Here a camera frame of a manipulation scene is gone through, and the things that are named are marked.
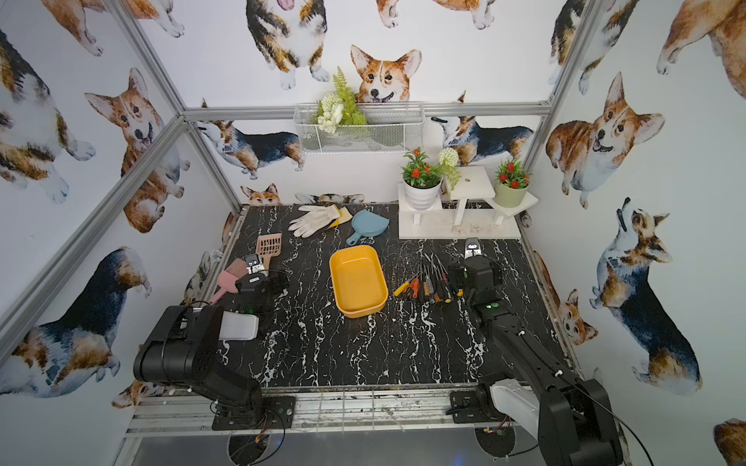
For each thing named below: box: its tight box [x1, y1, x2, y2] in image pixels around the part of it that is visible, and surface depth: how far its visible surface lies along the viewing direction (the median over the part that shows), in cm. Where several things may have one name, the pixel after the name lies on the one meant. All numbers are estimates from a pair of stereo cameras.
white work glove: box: [287, 204, 340, 238], surface depth 116 cm
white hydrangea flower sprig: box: [434, 146, 462, 198], surface depth 92 cm
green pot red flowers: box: [494, 158, 533, 208], surface depth 94 cm
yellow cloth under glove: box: [328, 203, 353, 230], surface depth 119 cm
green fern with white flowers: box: [312, 66, 369, 134], surface depth 82 cm
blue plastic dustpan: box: [345, 209, 391, 246], surface depth 117 cm
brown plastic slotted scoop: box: [256, 233, 283, 271], surface depth 112 cm
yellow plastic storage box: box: [329, 244, 389, 319], surface depth 100 cm
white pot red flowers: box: [401, 147, 442, 211], surface depth 91 cm
